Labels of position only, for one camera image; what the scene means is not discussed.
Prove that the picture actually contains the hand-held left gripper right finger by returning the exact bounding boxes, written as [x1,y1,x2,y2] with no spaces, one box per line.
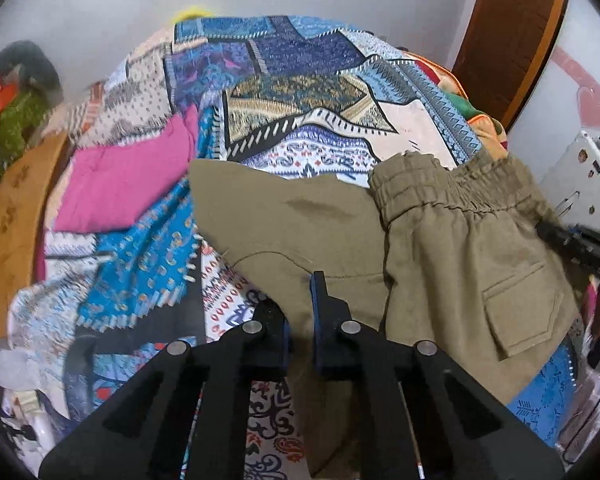
[310,271,566,480]

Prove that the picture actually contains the brown wooden door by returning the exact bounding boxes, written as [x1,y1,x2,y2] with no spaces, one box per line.
[450,0,573,128]

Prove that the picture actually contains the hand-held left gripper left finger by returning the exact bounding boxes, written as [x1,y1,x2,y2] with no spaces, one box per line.
[39,297,291,480]

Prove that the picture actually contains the grey plush pillow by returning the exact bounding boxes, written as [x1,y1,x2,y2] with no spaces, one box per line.
[0,40,63,106]

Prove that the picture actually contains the green storage basket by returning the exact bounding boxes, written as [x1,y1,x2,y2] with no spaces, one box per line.
[0,90,51,196]

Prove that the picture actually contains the pink heart sticker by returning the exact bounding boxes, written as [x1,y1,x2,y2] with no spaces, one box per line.
[575,85,600,131]

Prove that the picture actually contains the frosted glass sliding door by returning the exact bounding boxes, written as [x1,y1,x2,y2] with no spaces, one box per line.
[505,0,600,186]

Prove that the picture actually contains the olive green pants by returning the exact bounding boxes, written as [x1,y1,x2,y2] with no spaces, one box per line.
[186,150,581,478]

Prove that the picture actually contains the colourful fleece blanket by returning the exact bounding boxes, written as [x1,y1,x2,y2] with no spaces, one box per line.
[405,50,511,161]

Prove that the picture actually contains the blue patchwork blanket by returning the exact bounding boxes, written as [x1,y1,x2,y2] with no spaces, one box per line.
[7,15,581,480]

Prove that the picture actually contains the pink cloth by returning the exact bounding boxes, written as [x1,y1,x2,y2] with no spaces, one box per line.
[55,107,201,235]

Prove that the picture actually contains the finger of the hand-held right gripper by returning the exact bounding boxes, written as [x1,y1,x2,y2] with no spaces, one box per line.
[535,220,589,262]

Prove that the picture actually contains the wooden board with flower cutouts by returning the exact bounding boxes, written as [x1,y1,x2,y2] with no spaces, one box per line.
[0,127,76,341]

